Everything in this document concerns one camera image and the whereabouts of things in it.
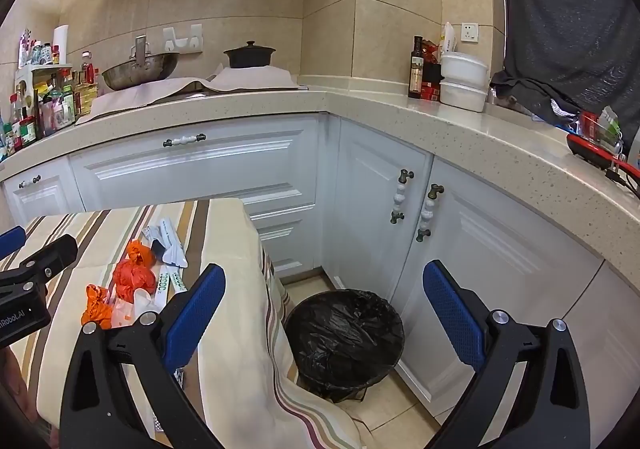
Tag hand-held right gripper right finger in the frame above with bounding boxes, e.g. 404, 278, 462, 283
422, 259, 591, 449

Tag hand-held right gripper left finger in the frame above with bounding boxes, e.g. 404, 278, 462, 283
60, 263, 227, 449

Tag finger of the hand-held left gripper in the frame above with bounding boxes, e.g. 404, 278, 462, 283
0, 234, 79, 292
0, 225, 27, 261

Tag clear plastic wrapper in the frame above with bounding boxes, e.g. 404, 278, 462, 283
112, 286, 162, 330

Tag orange plastic bag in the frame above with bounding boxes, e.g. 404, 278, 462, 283
126, 239, 157, 268
112, 261, 157, 303
80, 284, 117, 330

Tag white toothpaste tube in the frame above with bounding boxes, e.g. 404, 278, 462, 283
159, 219, 189, 269

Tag round bin with black bag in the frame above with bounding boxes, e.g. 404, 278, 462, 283
284, 288, 406, 404

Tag narrow white drawer front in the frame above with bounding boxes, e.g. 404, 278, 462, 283
2, 156, 86, 230

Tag striped tablecloth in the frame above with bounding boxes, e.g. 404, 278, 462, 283
10, 198, 366, 449

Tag group of seasoning bottles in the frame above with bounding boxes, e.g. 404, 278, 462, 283
0, 29, 101, 162

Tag white corner cabinet door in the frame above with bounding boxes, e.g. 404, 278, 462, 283
332, 116, 434, 300

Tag wide white drawer front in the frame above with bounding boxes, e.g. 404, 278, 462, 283
67, 114, 322, 280

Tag yellow cooking oil bottle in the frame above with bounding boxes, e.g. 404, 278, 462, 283
79, 50, 99, 114

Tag large beige stove cloth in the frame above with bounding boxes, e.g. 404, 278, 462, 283
75, 78, 212, 126

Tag steel wok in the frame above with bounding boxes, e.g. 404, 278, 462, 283
101, 35, 181, 91

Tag paper towel roll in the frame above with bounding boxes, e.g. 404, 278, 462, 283
52, 24, 70, 65

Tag red tray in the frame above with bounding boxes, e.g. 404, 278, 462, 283
566, 112, 640, 180

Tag red packets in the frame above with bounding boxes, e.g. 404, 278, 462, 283
420, 40, 444, 101

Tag small beige stove cloth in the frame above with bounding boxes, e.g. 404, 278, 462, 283
207, 65, 308, 93

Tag green and white packets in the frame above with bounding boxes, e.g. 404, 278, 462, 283
580, 106, 626, 152

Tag dark olive oil bottle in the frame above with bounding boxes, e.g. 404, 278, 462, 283
408, 35, 425, 99

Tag black lidded pot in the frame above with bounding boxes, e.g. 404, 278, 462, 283
223, 41, 277, 69

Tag dark grey cloth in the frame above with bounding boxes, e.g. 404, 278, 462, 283
487, 0, 640, 131

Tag long drawer handle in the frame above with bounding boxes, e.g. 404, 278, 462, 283
163, 133, 207, 148

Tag black cable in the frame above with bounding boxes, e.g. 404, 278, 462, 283
605, 168, 640, 201

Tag white wall hook rack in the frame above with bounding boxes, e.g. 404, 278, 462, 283
162, 23, 204, 53

